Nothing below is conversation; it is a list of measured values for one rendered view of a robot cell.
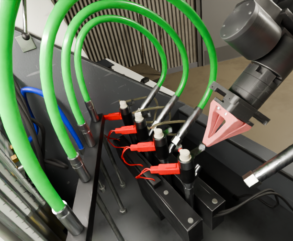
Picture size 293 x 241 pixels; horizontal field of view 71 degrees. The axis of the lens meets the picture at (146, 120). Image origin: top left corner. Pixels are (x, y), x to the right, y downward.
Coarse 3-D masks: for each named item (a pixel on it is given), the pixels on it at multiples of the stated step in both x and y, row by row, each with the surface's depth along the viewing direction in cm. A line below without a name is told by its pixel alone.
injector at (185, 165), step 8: (192, 160) 35; (184, 168) 35; (192, 168) 36; (200, 168) 39; (184, 176) 37; (192, 176) 37; (184, 184) 38; (192, 184) 38; (192, 192) 41; (192, 200) 42; (192, 208) 44
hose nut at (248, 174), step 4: (248, 172) 29; (252, 172) 29; (244, 176) 29; (248, 176) 28; (252, 176) 28; (244, 180) 29; (248, 180) 28; (252, 180) 28; (256, 180) 28; (248, 184) 28; (252, 184) 28; (256, 184) 28; (260, 184) 28; (252, 188) 29
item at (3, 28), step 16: (0, 0) 12; (16, 0) 13; (0, 16) 13; (16, 16) 14; (0, 32) 13; (0, 48) 14; (0, 64) 14; (0, 80) 15; (0, 96) 16; (0, 112) 17; (16, 112) 17; (16, 128) 18; (16, 144) 18; (32, 160) 20; (32, 176) 21; (48, 192) 23; (64, 208) 25
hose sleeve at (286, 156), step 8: (280, 152) 28; (288, 152) 27; (272, 160) 27; (280, 160) 27; (288, 160) 26; (256, 168) 29; (264, 168) 28; (272, 168) 27; (280, 168) 27; (256, 176) 28; (264, 176) 28
